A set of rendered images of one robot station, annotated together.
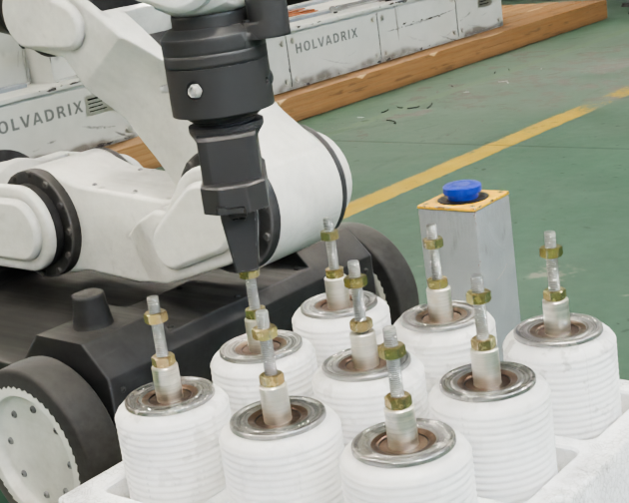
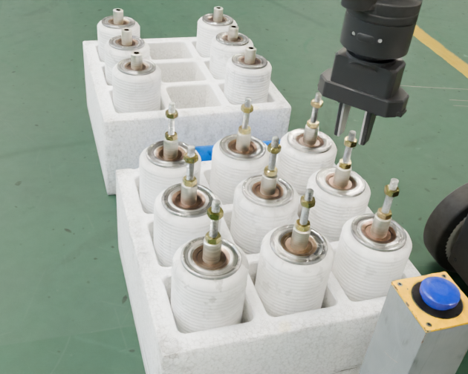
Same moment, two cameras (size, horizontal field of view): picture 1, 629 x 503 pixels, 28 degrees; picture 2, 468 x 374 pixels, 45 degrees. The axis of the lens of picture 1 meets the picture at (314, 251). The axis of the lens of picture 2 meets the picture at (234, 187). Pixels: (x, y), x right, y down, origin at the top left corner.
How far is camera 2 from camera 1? 1.43 m
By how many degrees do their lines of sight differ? 102
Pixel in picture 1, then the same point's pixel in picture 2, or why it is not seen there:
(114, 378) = not seen: outside the picture
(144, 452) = not seen: hidden behind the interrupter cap
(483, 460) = not seen: hidden behind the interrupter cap
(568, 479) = (143, 244)
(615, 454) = (141, 274)
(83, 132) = not seen: outside the picture
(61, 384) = (467, 190)
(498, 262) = (391, 346)
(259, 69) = (349, 21)
